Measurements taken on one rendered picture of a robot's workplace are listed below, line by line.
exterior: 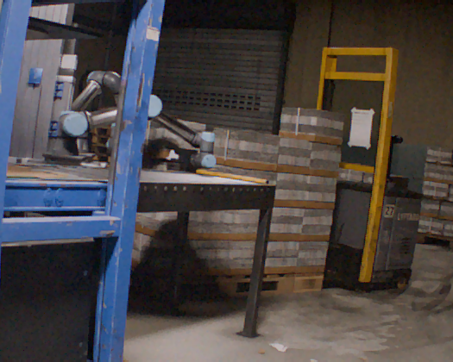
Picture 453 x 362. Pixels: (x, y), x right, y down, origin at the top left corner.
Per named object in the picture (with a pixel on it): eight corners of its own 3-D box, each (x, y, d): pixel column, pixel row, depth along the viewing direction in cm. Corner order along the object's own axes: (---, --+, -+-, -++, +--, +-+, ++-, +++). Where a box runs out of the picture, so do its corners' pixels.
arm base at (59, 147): (49, 153, 357) (52, 134, 357) (53, 152, 372) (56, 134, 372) (76, 156, 359) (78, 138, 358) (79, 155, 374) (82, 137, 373)
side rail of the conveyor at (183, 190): (265, 207, 361) (267, 184, 361) (273, 209, 358) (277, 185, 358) (84, 211, 247) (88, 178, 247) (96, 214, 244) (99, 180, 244)
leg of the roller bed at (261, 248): (246, 332, 365) (264, 207, 361) (255, 334, 362) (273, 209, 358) (241, 333, 360) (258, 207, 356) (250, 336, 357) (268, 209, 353)
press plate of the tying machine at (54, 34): (7, 44, 264) (8, 37, 264) (103, 41, 235) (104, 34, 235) (-102, 23, 217) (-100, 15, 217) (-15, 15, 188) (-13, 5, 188)
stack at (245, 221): (120, 283, 444) (133, 155, 439) (258, 281, 515) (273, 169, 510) (151, 299, 413) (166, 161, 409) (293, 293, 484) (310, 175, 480)
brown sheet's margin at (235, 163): (207, 161, 474) (208, 155, 473) (241, 165, 491) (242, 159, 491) (242, 167, 444) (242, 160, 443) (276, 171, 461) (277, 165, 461)
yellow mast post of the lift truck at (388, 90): (355, 279, 509) (383, 47, 500) (361, 278, 514) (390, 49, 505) (363, 282, 502) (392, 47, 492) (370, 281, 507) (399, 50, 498)
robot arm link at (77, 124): (62, 138, 358) (157, 115, 379) (67, 140, 345) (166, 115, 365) (58, 116, 356) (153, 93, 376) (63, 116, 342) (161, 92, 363)
